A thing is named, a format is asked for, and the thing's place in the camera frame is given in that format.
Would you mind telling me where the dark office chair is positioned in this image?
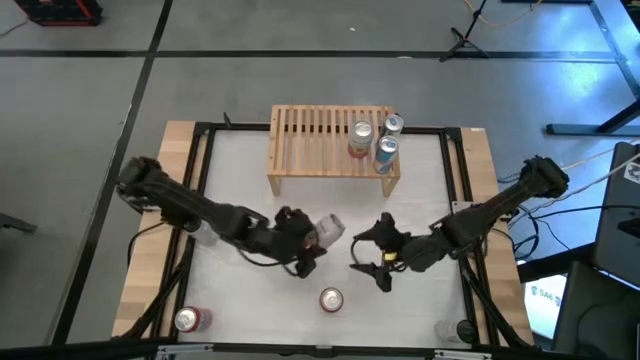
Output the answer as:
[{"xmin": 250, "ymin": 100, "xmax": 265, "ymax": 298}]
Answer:
[{"xmin": 552, "ymin": 260, "xmax": 640, "ymax": 360}]

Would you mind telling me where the wooden slatted shelf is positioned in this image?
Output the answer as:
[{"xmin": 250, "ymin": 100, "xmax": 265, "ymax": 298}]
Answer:
[{"xmin": 266, "ymin": 103, "xmax": 402, "ymax": 199}]

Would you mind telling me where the black desk beam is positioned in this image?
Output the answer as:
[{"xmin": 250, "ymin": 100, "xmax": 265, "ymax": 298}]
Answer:
[{"xmin": 517, "ymin": 244, "xmax": 596, "ymax": 281}]

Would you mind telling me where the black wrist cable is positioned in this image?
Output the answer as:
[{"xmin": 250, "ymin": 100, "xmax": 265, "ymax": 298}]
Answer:
[
  {"xmin": 238, "ymin": 247, "xmax": 301, "ymax": 277},
  {"xmin": 349, "ymin": 237, "xmax": 416, "ymax": 274}
]

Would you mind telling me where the dark desk foot bar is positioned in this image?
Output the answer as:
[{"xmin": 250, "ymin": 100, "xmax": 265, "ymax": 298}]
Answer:
[{"xmin": 545, "ymin": 99, "xmax": 640, "ymax": 137}]

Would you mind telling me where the black tripod stand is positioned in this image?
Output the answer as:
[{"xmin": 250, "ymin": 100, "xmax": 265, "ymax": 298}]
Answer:
[{"xmin": 438, "ymin": 0, "xmax": 492, "ymax": 64}]

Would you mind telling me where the yellow floor cable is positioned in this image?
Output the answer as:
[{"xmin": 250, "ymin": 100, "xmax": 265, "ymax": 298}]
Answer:
[{"xmin": 462, "ymin": 0, "xmax": 544, "ymax": 29}]

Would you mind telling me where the dark grey computer tower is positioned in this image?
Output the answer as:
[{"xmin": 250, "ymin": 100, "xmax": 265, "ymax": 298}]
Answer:
[{"xmin": 592, "ymin": 141, "xmax": 640, "ymax": 289}]

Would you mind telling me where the grey floor foot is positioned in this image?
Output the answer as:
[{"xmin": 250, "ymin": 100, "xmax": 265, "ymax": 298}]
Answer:
[{"xmin": 0, "ymin": 212, "xmax": 39, "ymax": 235}]

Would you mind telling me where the red beverage can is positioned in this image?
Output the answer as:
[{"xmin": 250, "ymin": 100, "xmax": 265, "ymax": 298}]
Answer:
[{"xmin": 173, "ymin": 305, "xmax": 214, "ymax": 334}]

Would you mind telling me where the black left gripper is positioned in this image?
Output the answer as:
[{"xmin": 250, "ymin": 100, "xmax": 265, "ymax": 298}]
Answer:
[{"xmin": 267, "ymin": 206, "xmax": 330, "ymax": 279}]

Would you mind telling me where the black table frame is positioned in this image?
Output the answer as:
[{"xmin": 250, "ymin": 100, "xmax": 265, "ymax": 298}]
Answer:
[{"xmin": 149, "ymin": 121, "xmax": 536, "ymax": 351}]

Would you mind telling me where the blue slim can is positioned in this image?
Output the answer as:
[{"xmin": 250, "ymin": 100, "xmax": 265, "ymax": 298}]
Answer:
[
  {"xmin": 379, "ymin": 113, "xmax": 405, "ymax": 140},
  {"xmin": 372, "ymin": 134, "xmax": 401, "ymax": 175}
]

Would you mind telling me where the red blue Fanta can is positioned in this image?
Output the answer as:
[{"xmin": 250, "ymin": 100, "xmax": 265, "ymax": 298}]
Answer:
[{"xmin": 318, "ymin": 286, "xmax": 345, "ymax": 315}]

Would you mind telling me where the black base cable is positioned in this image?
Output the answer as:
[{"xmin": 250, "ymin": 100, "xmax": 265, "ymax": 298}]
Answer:
[{"xmin": 126, "ymin": 221, "xmax": 169, "ymax": 269}]

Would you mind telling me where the pink white beverage can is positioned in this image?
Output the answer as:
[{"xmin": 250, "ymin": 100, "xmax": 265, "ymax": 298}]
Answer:
[
  {"xmin": 313, "ymin": 213, "xmax": 347, "ymax": 250},
  {"xmin": 347, "ymin": 118, "xmax": 376, "ymax": 160}
]

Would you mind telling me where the black red crate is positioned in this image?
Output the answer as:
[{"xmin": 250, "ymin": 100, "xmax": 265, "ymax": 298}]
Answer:
[{"xmin": 13, "ymin": 0, "xmax": 104, "ymax": 28}]

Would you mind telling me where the white SA6 labelled box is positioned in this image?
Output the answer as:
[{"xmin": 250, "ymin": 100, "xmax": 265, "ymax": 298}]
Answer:
[{"xmin": 522, "ymin": 273, "xmax": 569, "ymax": 341}]

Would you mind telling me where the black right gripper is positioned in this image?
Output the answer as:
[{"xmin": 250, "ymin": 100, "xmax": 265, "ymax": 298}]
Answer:
[{"xmin": 348, "ymin": 212, "xmax": 414, "ymax": 294}]

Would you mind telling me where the black cable harness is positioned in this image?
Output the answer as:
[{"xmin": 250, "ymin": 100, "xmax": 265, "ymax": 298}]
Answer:
[
  {"xmin": 459, "ymin": 264, "xmax": 534, "ymax": 349},
  {"xmin": 119, "ymin": 244, "xmax": 194, "ymax": 341}
]

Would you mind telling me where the black crossbar with silver brackets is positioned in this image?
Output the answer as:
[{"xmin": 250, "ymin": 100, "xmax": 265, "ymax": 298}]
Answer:
[{"xmin": 0, "ymin": 337, "xmax": 591, "ymax": 360}]

